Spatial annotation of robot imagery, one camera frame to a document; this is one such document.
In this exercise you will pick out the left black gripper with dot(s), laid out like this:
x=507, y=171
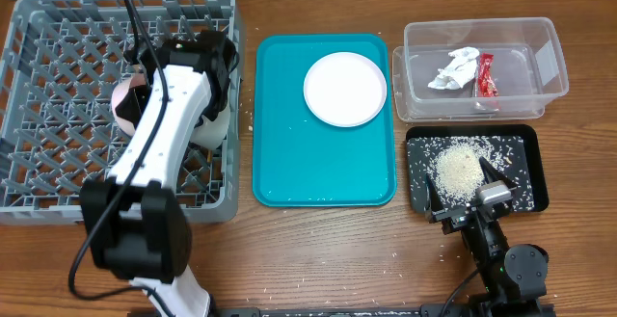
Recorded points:
x=140, y=94

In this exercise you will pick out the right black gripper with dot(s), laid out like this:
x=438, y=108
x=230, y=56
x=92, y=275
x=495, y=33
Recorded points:
x=463, y=213

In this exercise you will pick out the grey bowl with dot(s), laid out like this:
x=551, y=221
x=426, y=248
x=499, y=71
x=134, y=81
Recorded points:
x=211, y=133

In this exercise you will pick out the red snack wrapper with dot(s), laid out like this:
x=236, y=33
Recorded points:
x=485, y=84

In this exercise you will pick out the white tissue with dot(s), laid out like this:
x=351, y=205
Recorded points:
x=460, y=71

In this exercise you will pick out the large white plate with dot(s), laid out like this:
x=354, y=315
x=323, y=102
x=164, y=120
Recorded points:
x=345, y=89

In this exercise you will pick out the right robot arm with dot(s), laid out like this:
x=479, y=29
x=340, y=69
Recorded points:
x=507, y=281

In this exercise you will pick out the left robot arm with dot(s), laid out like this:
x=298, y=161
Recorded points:
x=135, y=225

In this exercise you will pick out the grey dishwasher rack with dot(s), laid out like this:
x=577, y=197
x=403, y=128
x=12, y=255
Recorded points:
x=60, y=62

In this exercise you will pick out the pile of rice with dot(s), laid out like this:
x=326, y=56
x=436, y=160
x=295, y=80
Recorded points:
x=452, y=164

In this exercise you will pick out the black plastic tray bin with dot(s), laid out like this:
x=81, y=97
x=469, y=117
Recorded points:
x=530, y=141

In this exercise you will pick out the clear plastic bin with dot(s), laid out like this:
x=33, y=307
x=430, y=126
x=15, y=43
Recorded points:
x=528, y=68

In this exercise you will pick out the teal plastic tray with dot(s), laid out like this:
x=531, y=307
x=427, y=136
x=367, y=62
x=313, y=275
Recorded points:
x=298, y=159

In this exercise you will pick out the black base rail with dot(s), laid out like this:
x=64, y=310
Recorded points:
x=337, y=311

